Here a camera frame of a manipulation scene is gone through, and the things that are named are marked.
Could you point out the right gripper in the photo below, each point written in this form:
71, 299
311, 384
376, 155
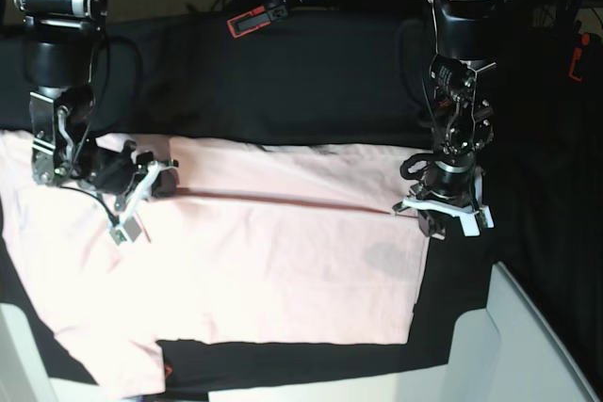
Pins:
108, 172

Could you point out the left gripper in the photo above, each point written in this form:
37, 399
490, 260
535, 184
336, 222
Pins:
444, 192

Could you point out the light pink T-shirt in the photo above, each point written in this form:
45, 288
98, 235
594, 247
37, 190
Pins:
275, 245

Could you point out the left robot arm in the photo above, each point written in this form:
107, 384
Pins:
461, 68

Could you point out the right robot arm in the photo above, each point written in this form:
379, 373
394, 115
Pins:
61, 42

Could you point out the black table cloth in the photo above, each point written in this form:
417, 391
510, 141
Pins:
543, 181

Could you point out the red black clamp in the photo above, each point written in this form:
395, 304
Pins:
256, 18

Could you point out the red clamp at right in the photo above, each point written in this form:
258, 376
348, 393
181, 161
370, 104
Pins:
575, 71

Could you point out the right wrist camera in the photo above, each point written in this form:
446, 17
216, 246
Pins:
125, 231

